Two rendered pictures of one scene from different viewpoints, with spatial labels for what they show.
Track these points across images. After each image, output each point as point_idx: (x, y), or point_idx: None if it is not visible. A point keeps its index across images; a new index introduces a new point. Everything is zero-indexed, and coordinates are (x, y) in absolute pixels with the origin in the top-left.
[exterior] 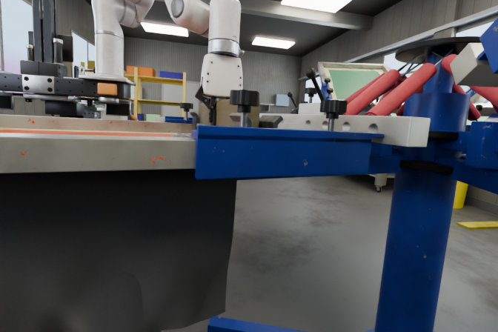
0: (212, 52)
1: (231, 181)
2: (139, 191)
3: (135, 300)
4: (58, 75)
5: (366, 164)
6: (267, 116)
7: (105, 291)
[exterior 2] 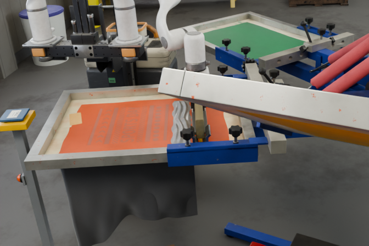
0: (187, 70)
1: None
2: (150, 164)
3: (154, 203)
4: (94, 42)
5: (256, 158)
6: (207, 128)
7: (143, 199)
